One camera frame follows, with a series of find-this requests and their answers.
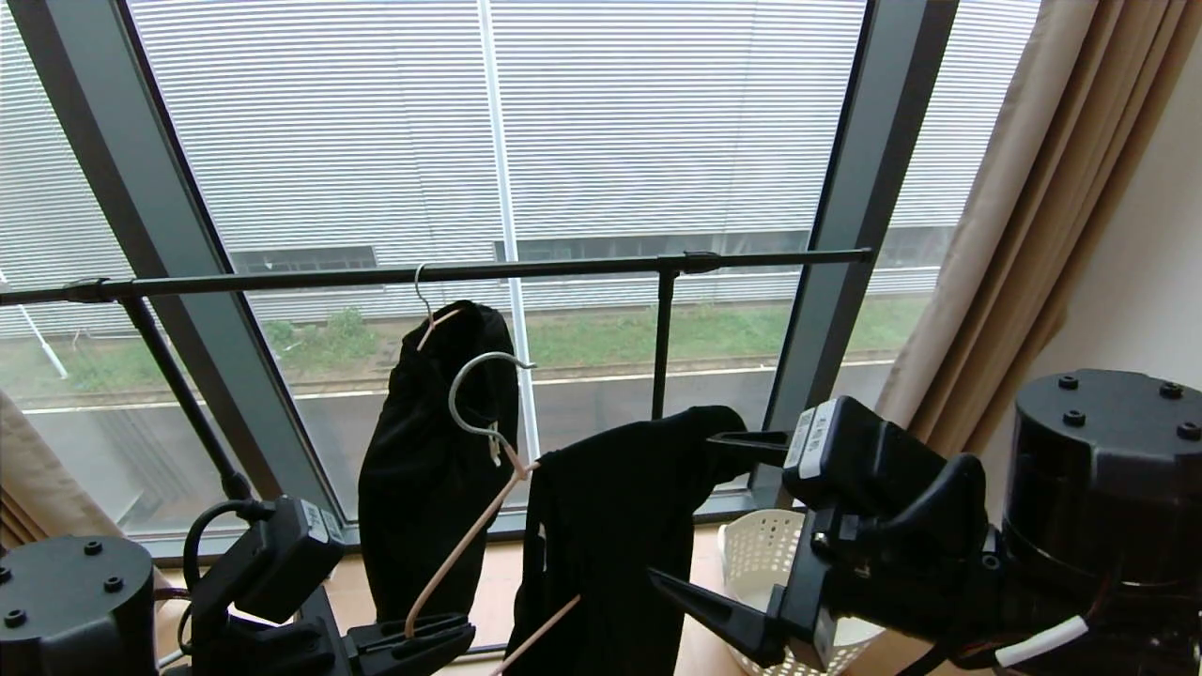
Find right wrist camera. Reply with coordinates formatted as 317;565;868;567
784;396;989;564

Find black shorts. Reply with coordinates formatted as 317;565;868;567
357;300;520;625

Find pink clothes hanger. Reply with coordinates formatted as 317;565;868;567
404;350;583;676
413;263;463;353

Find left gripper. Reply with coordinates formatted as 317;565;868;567
197;584;477;676

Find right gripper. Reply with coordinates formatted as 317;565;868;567
648;430;1202;676

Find beige curtain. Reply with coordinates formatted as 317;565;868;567
0;390;189;611
873;0;1202;461

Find black garment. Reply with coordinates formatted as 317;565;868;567
505;406;752;676

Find black cable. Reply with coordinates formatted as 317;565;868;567
178;500;273;658

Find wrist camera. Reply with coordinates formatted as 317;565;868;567
188;498;346;625
784;396;989;564

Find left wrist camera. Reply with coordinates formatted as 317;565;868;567
188;498;346;625

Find white laundry basket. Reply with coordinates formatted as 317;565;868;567
718;509;888;676

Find black clothes rack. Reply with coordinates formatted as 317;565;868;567
0;247;874;658

